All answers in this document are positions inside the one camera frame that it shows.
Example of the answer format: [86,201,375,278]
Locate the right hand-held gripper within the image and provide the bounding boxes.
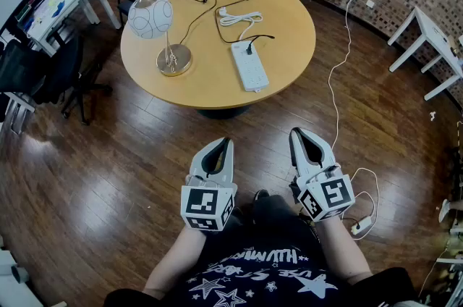
[289,127,357,224]

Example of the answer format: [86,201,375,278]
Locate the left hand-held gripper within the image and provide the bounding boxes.
[180,137,239,234]

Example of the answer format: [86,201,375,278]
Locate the white power strip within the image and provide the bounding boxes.
[231,43,271,93]

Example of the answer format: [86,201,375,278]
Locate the black lamp cord with plug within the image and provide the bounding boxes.
[174,0,276,56]

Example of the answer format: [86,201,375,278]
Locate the person's left forearm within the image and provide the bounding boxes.
[143,224,209,298]

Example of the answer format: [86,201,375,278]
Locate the person's right forearm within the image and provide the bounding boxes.
[314,214,373,285]

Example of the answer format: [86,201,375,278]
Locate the white globe brass lamp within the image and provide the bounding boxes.
[127,0,194,77]

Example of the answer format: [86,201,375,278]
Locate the person's dark grey trousers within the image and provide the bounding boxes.
[231,193,316,240]

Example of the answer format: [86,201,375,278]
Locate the round wooden table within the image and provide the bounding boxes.
[119,0,317,119]

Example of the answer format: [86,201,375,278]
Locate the white floor extension socket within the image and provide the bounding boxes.
[349,216,373,236]

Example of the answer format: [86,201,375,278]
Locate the black star print t-shirt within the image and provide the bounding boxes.
[103,211,421,307]

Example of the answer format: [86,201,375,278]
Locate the white side table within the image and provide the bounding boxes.
[387,6,463,102]

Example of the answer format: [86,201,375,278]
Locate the black office chair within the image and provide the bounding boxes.
[0,35,114,126]

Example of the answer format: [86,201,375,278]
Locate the looped white cable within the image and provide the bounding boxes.
[339,167,381,241]

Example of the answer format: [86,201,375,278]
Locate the long white floor cable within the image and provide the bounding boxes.
[327,0,354,154]

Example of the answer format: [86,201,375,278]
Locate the thin black globe lamp cord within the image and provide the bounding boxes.
[178,0,218,46]

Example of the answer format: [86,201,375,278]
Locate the white power strip cord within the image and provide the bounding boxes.
[215,5,263,43]

